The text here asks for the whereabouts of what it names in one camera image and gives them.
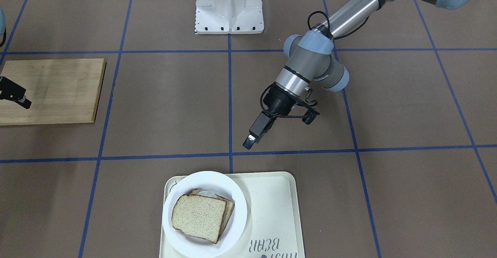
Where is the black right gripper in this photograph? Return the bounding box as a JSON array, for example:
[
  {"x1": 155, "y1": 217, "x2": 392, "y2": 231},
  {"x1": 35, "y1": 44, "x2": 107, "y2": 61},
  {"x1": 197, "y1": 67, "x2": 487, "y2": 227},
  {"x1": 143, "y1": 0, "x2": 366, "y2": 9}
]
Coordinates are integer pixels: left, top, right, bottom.
[{"x1": 0, "y1": 76, "x2": 32, "y2": 109}]

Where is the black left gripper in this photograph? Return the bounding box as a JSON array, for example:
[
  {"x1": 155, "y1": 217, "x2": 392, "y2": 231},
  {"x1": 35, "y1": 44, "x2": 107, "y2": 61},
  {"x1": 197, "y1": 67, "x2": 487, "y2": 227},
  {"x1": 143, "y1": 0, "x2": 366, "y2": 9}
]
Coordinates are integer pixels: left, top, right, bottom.
[{"x1": 243, "y1": 84, "x2": 299, "y2": 150}]

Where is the white round plate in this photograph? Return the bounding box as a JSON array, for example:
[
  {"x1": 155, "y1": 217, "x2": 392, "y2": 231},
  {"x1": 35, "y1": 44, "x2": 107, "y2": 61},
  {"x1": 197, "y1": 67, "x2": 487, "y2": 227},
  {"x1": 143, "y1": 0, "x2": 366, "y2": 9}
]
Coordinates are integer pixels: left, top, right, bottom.
[{"x1": 160, "y1": 171, "x2": 247, "y2": 258}]

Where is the bread slice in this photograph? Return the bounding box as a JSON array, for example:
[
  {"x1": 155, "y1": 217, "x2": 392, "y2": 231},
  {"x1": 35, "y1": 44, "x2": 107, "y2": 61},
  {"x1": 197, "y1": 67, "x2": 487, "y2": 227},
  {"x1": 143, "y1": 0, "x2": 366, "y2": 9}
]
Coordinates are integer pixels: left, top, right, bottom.
[
  {"x1": 171, "y1": 194, "x2": 228, "y2": 244},
  {"x1": 187, "y1": 188, "x2": 235, "y2": 240}
]

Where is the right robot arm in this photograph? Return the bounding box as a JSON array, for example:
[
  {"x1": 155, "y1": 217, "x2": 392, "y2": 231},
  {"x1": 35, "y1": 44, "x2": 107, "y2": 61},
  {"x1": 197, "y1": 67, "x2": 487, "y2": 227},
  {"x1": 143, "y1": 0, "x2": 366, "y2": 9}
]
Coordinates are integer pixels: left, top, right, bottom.
[{"x1": 0, "y1": 8, "x2": 32, "y2": 109}]

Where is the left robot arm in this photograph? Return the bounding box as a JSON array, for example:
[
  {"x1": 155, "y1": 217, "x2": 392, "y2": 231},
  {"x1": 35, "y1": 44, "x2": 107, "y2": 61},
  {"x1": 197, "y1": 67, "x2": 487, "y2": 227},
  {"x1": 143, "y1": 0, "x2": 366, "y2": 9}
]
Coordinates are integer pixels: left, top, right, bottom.
[{"x1": 243, "y1": 0, "x2": 470, "y2": 150}]

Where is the wooden cutting board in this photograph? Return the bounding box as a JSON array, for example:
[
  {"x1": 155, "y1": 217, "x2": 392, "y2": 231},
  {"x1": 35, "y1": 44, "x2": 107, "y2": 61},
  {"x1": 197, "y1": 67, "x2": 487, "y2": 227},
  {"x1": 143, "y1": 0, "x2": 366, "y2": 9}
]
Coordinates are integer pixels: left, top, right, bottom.
[{"x1": 0, "y1": 58, "x2": 106, "y2": 126}]

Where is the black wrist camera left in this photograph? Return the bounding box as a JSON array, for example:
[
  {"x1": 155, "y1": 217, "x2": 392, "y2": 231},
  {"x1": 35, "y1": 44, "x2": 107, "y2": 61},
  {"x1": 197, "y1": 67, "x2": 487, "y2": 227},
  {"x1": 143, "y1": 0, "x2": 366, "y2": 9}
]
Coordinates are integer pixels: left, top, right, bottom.
[{"x1": 296, "y1": 95, "x2": 321, "y2": 125}]

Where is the white column base plate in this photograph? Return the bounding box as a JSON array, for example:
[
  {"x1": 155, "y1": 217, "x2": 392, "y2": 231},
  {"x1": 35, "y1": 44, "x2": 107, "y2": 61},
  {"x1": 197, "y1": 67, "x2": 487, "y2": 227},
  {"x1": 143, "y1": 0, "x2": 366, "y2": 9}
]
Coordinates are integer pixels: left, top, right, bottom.
[{"x1": 194, "y1": 0, "x2": 264, "y2": 35}]

